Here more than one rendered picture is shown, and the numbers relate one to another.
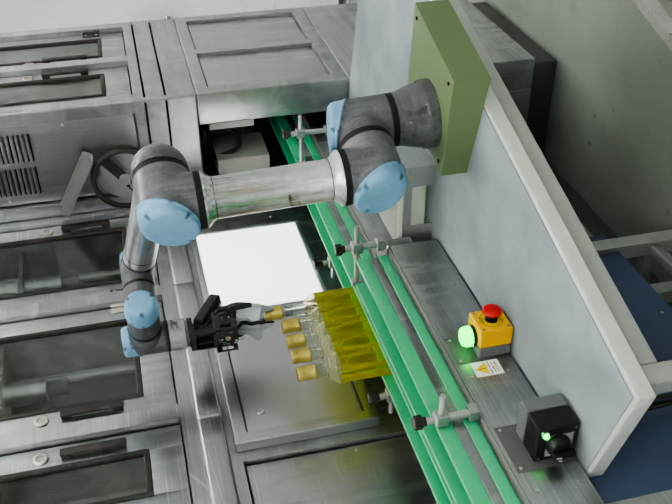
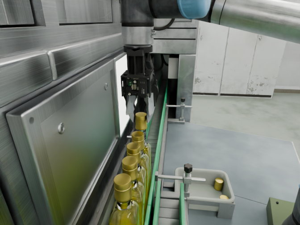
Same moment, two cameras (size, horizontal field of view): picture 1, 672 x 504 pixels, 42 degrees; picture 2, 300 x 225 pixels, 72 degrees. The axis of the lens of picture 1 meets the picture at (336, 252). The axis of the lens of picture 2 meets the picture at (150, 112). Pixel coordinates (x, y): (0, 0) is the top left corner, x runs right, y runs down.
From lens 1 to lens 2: 1.71 m
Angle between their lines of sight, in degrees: 30
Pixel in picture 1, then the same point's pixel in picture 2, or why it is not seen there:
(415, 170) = (231, 209)
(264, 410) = (63, 133)
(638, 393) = not seen: outside the picture
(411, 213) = (198, 204)
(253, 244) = not seen: hidden behind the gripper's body
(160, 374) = (77, 10)
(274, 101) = (185, 90)
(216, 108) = (186, 63)
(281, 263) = not seen: hidden behind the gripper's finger
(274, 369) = (90, 123)
